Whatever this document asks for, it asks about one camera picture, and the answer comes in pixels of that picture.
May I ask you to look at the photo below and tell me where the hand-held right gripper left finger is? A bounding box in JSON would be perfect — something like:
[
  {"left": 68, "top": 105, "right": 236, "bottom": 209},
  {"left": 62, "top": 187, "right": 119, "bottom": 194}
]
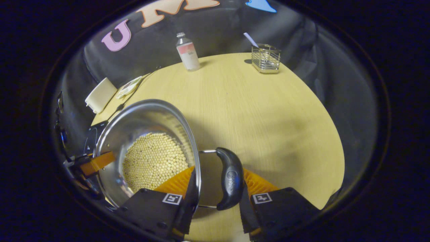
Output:
[{"left": 116, "top": 166, "right": 202, "bottom": 241}]

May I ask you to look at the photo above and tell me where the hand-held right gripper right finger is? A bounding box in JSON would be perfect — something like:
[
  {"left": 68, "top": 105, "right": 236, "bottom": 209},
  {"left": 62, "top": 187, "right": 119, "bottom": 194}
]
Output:
[{"left": 239, "top": 167, "right": 321, "bottom": 241}]

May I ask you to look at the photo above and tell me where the black induction cooktop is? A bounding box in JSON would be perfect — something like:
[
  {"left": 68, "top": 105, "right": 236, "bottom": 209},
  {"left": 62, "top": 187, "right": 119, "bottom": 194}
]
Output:
[{"left": 83, "top": 121, "right": 109, "bottom": 156}]

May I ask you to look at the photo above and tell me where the pile of soybeans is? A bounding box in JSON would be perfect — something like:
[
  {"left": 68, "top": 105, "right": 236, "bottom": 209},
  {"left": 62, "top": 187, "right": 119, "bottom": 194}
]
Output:
[{"left": 122, "top": 132, "right": 189, "bottom": 194}]

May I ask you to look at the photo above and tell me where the stainless steel pot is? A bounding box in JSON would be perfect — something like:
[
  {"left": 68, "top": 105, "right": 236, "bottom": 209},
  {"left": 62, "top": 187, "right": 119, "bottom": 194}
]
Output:
[{"left": 94, "top": 99, "right": 245, "bottom": 211}]

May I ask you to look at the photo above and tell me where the white toaster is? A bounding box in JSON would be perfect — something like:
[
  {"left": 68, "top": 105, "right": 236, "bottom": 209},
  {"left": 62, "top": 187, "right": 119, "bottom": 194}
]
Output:
[{"left": 85, "top": 78, "right": 118, "bottom": 114}]

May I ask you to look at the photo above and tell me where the white divided bean dish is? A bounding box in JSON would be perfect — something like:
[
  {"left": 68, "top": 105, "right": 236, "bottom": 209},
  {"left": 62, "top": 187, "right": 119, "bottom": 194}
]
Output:
[{"left": 116, "top": 76, "right": 143, "bottom": 99}]

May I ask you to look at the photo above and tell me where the clear bottle with pink label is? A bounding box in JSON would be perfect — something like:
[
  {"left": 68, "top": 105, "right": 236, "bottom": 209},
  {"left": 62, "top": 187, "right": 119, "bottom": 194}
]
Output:
[{"left": 176, "top": 32, "right": 200, "bottom": 72}]

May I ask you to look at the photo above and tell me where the striped straw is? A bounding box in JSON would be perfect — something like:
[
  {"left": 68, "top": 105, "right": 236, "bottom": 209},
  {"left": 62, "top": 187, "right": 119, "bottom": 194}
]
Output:
[{"left": 244, "top": 33, "right": 259, "bottom": 48}]

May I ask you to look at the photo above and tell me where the black backdrop cloth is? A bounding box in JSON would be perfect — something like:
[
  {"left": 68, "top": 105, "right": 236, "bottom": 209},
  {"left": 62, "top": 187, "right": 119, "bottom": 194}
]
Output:
[{"left": 50, "top": 0, "right": 380, "bottom": 202}]

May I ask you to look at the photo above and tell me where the black power cable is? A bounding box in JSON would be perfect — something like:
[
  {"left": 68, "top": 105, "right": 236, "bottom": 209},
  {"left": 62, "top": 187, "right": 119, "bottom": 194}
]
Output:
[{"left": 107, "top": 67, "right": 162, "bottom": 119}]

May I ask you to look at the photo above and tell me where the wire mesh holder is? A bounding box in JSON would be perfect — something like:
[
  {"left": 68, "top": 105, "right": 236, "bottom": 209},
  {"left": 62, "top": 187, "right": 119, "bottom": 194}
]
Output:
[{"left": 251, "top": 44, "right": 281, "bottom": 74}]

